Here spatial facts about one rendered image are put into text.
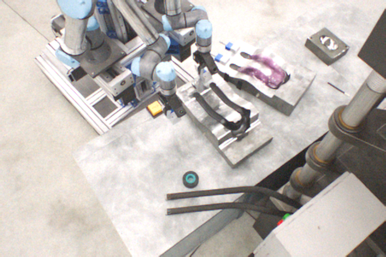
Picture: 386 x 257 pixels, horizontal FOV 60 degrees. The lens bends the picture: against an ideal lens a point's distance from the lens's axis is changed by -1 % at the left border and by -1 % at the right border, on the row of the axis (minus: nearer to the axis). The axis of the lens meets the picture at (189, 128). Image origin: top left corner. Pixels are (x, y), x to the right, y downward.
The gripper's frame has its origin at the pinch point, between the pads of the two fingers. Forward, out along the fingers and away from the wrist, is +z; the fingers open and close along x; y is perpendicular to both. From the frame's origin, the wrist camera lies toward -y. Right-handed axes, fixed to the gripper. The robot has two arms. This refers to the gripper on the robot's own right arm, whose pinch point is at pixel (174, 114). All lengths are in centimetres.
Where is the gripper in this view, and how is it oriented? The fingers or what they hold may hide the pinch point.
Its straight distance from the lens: 168.0
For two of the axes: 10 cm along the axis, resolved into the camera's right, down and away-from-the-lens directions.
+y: -5.8, -7.1, 4.0
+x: -8.2, 5.2, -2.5
